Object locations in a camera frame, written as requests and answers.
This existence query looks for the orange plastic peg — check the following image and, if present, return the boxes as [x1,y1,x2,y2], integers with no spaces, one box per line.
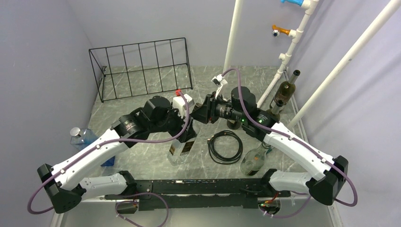
[272,25,290,37]

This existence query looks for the clear round glass bottle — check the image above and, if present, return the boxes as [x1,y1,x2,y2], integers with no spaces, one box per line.
[240,142,270,176]

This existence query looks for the dark green wine bottle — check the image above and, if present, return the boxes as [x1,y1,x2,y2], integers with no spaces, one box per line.
[227,120,242,130]

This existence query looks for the olive green wine bottle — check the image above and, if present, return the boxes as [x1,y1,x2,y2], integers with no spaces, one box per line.
[267,100,284,122]

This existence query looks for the blue plastic peg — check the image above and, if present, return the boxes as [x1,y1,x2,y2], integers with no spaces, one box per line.
[280,0,304,7]

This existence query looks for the blue rectangular glass bottle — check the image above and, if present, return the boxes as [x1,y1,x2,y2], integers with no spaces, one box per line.
[70,127,102,155]

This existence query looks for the aluminium rail frame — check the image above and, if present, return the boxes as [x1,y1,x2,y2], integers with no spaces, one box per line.
[51,199,344,227]

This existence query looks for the brown-green wine bottle by wall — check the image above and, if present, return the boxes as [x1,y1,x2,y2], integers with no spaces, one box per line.
[269,70,301,108]

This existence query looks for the black wire wine rack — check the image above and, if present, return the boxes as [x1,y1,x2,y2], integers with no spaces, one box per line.
[88,37,194,102]

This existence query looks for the clear square liquor bottle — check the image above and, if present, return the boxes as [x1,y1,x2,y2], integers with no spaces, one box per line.
[167,119,200,166]

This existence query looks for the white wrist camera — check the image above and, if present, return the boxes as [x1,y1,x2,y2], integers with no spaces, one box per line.
[211,74,228,97]
[172,89,194,118]

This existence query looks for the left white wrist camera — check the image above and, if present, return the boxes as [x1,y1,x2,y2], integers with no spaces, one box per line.
[172,89,194,118]

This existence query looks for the white PVC pipe frame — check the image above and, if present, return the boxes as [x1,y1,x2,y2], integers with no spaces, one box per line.
[223,0,401,129]

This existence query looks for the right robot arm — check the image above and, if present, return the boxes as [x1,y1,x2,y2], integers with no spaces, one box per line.
[191,87,349,205]

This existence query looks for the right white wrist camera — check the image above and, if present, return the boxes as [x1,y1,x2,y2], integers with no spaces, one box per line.
[211,74,228,97]

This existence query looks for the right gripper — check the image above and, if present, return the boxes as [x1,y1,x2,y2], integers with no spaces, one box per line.
[191,91,246,124]

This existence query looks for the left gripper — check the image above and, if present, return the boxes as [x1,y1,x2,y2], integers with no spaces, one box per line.
[150,102,196,142]

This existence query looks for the coiled black cable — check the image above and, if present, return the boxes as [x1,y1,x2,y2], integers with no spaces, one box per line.
[207,130,244,165]

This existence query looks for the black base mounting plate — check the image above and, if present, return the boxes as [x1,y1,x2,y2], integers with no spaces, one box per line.
[105,178,290,211]

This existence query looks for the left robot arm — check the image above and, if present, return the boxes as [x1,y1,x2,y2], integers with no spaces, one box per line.
[37,92,194,214]

